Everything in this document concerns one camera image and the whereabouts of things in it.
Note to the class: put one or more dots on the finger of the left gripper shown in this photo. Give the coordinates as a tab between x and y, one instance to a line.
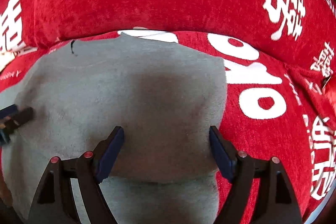
19	119
8	111

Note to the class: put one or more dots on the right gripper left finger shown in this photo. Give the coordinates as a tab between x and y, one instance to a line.
54	200

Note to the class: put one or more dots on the grey small garment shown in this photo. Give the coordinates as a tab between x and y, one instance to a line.
164	95

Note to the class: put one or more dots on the red printed bed cover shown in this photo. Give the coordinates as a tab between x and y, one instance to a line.
273	108

